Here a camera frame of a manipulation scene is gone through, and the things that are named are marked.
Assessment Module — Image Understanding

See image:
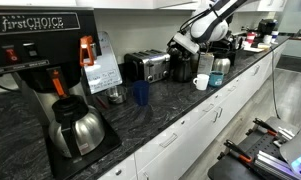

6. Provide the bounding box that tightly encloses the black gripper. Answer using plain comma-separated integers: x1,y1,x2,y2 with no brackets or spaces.
167,36,199,70

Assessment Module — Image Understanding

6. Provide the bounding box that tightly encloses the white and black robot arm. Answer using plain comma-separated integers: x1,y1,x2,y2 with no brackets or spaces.
167,0,254,70

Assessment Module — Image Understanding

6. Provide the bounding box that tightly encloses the silver four-slot toaster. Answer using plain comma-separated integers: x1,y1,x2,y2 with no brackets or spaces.
124,49,170,83

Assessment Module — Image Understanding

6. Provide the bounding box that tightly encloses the black coffee pitcher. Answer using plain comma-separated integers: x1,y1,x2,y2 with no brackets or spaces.
172,59,192,83

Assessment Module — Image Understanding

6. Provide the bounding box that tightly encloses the white carton box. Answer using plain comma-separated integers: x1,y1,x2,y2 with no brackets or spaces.
197,53,214,75

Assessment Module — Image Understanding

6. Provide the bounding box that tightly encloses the white ceramic mug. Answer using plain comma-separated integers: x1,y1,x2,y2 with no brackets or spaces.
193,74,209,91

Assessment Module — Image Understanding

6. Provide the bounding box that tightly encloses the large steel thermal carafe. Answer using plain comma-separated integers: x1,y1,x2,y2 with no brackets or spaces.
213,53,231,74

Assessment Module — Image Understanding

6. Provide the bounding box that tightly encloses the teal insulated mug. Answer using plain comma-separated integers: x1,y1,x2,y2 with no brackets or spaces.
209,71,224,87

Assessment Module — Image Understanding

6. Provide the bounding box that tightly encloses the black dish drying rack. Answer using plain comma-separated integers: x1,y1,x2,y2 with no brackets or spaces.
210,31,246,65

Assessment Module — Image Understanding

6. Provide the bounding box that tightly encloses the dark blue plastic cup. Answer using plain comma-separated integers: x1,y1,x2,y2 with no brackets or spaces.
133,80,150,106

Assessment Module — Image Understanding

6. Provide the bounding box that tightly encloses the small steel bowl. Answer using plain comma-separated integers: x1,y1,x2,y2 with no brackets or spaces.
105,86,127,104

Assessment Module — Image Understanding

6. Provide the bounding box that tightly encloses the small whiteboard sign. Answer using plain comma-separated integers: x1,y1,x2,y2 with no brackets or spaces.
84,31,122,94

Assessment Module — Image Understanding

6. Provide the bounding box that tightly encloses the steel carafe under brewer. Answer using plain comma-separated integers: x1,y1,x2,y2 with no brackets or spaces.
48,95,105,158

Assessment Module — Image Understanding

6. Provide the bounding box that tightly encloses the black clamp with orange handle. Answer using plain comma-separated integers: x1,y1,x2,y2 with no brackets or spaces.
217,139,253,166

